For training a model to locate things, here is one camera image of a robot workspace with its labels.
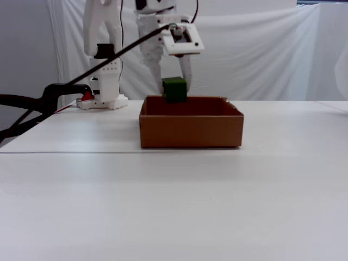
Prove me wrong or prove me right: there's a white fabric backdrop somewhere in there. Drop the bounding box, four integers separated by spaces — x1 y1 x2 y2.
45 0 348 102

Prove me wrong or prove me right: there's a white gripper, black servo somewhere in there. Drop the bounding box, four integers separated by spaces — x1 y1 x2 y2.
136 13 195 95

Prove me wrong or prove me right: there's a brown cardboard box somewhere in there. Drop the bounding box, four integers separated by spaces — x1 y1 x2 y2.
139 95 245 150

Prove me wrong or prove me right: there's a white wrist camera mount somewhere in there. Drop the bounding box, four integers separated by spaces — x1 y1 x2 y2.
162 22 206 57

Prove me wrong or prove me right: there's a black table clamp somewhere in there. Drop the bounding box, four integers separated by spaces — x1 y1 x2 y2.
0 83 95 142

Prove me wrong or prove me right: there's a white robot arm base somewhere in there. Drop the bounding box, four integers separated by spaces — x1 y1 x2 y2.
76 43 129 111

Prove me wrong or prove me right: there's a green cube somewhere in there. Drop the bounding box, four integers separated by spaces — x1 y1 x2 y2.
161 77 189 104

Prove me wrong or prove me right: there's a black camera cable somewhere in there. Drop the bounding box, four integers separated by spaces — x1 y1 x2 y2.
64 23 175 85

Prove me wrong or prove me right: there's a red and white cable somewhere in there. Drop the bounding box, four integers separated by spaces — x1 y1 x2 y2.
55 98 80 113

